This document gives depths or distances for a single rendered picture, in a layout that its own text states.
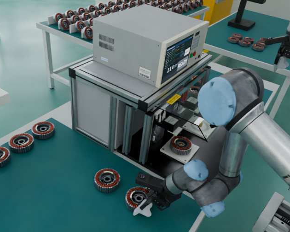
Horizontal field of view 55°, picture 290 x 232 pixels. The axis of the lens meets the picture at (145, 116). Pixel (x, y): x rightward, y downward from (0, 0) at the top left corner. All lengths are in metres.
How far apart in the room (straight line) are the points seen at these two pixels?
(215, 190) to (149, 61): 0.58
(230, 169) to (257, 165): 1.74
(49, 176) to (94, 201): 0.24
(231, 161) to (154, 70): 0.50
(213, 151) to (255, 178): 1.17
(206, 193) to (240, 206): 1.38
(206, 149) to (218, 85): 0.81
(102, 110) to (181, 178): 0.53
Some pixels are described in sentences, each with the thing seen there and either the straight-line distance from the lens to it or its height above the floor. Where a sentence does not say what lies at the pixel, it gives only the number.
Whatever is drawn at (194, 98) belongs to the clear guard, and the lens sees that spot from 1.29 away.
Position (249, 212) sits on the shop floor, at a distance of 2.34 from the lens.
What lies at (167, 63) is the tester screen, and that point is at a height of 1.22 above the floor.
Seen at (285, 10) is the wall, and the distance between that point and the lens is 6.50.
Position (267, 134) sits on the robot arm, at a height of 1.33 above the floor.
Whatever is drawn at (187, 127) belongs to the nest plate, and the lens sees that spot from 1.58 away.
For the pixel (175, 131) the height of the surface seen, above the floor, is 0.88.
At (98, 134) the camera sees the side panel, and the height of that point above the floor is 0.80.
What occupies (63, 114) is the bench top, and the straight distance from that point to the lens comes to 1.66.
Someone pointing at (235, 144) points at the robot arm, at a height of 1.15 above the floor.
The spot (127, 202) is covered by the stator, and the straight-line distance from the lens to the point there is 1.17.
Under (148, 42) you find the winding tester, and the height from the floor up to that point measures 1.30.
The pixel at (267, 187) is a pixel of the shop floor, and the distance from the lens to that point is 2.60.
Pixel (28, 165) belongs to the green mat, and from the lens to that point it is 1.38.
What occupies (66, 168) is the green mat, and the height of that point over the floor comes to 0.75.
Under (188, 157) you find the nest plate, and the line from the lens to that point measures 1.40.
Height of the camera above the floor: 1.72
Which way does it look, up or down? 36 degrees down
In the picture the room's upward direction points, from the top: 7 degrees clockwise
